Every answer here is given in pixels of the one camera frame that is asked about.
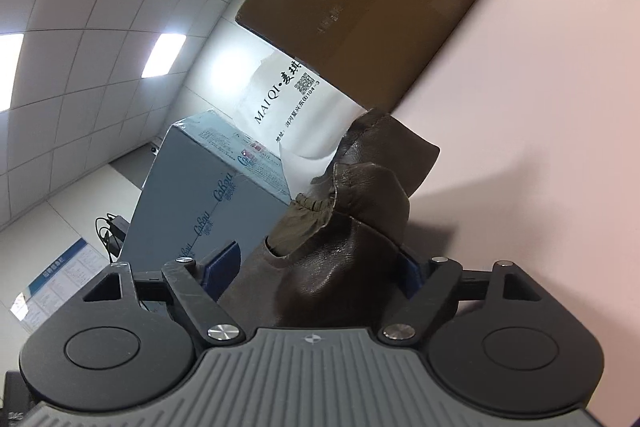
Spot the wall poster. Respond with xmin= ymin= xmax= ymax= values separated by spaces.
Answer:
xmin=12 ymin=236 xmax=109 ymax=334

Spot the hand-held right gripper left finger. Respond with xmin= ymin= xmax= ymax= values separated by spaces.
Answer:
xmin=80 ymin=240 xmax=247 ymax=349

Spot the large blue-grey cardboard box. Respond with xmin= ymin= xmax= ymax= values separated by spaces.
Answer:
xmin=120 ymin=109 xmax=292 ymax=279

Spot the black cable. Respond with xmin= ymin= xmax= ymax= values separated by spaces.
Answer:
xmin=95 ymin=213 xmax=118 ymax=264

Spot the white printed plastic bag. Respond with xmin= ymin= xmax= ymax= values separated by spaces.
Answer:
xmin=234 ymin=51 xmax=367 ymax=198

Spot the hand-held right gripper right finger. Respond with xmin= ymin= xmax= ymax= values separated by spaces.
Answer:
xmin=377 ymin=250 xmax=545 ymax=349

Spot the ceiling light panel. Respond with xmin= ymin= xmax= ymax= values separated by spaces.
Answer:
xmin=0 ymin=33 xmax=25 ymax=112
xmin=140 ymin=33 xmax=187 ymax=79

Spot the brown leather jacket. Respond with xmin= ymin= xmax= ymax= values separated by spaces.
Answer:
xmin=220 ymin=107 xmax=442 ymax=331

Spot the black power adapter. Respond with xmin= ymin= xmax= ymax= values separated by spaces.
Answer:
xmin=107 ymin=215 xmax=133 ymax=259

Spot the brown cardboard box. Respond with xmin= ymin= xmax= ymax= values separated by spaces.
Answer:
xmin=234 ymin=0 xmax=514 ymax=116

